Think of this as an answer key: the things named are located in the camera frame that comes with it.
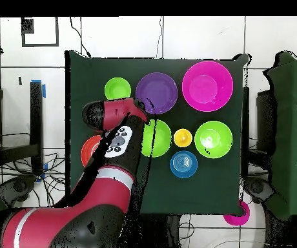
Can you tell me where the orange-red plastic bowl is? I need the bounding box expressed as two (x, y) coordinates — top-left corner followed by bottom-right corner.
(80, 134), (104, 168)

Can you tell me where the yellow plastic cup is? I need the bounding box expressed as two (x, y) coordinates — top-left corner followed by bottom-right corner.
(173, 128), (193, 149)

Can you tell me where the purple plastic bowl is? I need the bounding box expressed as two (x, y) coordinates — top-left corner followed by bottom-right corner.
(135, 72), (178, 115)

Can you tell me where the blue plastic bowl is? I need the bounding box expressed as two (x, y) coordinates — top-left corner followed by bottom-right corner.
(169, 150), (199, 179)

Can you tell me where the small green plastic bowl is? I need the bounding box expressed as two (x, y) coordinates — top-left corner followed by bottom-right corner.
(104, 77), (132, 101)

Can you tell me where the large pink plastic bowl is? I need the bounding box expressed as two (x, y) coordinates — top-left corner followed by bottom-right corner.
(181, 60), (234, 112)

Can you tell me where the dark green tablecloth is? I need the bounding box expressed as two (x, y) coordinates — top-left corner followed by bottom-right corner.
(65, 50), (250, 216)

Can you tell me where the black chair base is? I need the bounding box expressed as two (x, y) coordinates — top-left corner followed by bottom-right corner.
(243, 175), (276, 205)
(0, 174), (38, 207)

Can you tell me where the pink bowl on floor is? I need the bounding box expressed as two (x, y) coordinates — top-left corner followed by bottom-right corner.
(222, 200), (251, 227)

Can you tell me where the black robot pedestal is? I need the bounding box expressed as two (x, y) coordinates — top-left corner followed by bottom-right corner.
(163, 214), (181, 248)

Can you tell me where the thin black cable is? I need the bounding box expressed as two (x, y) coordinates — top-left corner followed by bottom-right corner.
(155, 16), (164, 59)
(69, 16), (92, 58)

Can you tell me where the tangle of cables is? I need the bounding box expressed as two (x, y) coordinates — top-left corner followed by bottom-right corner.
(0, 152), (67, 207)

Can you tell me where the dark square frame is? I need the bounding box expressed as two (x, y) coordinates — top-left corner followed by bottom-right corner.
(21, 16), (59, 48)

